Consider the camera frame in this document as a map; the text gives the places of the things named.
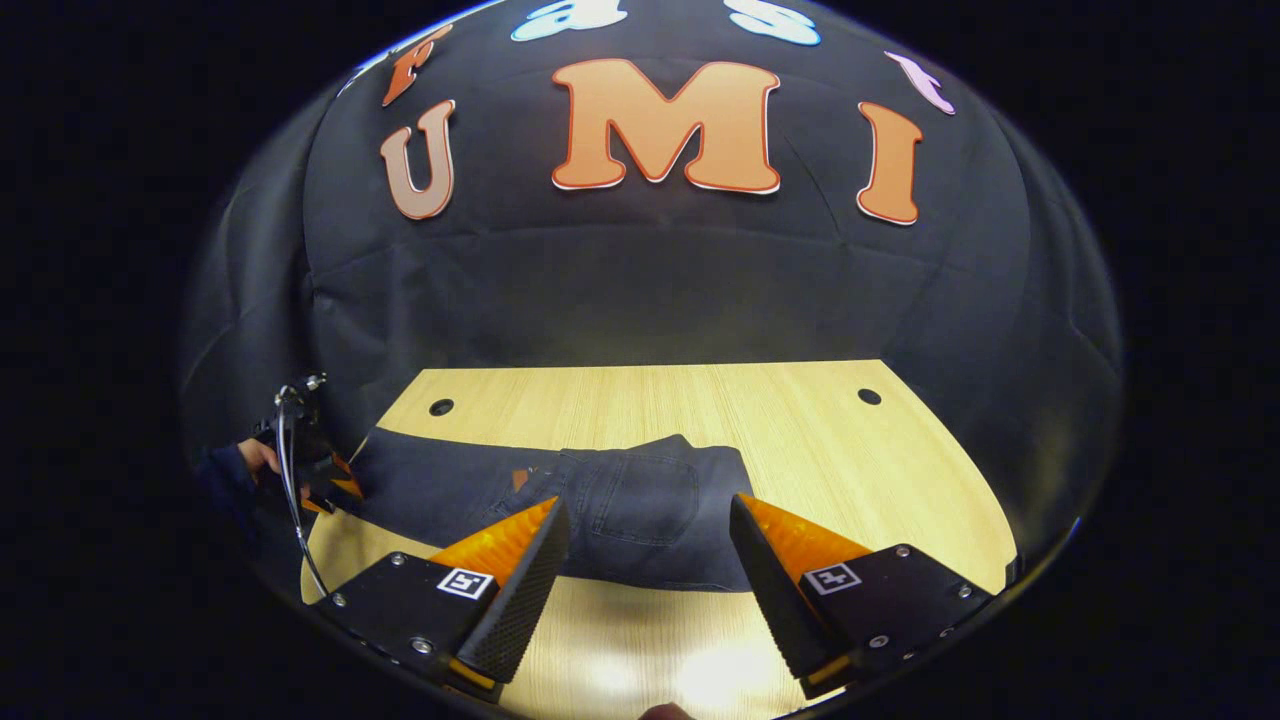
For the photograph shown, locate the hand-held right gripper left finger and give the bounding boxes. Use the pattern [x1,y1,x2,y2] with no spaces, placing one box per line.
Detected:
[313,496,571,701]

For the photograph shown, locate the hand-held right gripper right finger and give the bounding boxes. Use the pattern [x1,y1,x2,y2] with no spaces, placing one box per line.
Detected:
[730,492,994,701]

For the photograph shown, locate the dark grey jeans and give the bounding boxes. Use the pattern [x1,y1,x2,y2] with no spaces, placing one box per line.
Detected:
[345,428,756,593]

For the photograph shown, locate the black backdrop cloth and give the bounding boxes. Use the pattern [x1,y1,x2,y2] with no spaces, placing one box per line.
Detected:
[180,0,1126,561]

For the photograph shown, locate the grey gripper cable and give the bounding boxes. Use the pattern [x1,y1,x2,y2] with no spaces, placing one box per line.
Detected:
[276,388,331,599]

